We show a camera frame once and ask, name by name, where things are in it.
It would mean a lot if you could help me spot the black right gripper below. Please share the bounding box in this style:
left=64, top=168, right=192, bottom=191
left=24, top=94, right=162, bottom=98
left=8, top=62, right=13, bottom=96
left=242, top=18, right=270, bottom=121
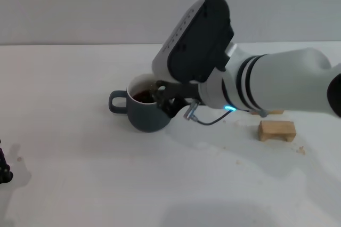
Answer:
left=155, top=79, right=201, bottom=119

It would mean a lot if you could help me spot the dark grey ceramic cup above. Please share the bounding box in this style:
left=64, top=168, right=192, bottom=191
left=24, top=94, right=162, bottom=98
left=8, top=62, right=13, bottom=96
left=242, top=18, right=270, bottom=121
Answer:
left=108, top=74, right=174, bottom=133

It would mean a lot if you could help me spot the light wooden block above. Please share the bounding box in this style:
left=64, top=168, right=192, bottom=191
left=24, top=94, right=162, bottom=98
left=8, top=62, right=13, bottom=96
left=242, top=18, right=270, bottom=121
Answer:
left=257, top=120, right=297, bottom=142

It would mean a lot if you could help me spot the dark orange wooden block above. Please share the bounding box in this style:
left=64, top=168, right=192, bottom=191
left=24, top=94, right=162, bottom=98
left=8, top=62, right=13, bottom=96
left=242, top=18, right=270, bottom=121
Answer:
left=250, top=108, right=284, bottom=116

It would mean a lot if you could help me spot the grey cable with metal plug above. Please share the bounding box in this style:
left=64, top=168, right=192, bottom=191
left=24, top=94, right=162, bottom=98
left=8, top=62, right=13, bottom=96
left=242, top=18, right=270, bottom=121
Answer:
left=183, top=99, right=267, bottom=126

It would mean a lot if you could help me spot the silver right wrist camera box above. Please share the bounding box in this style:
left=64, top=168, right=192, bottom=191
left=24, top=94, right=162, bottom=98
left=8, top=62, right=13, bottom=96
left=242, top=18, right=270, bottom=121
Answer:
left=151, top=0, right=235, bottom=84

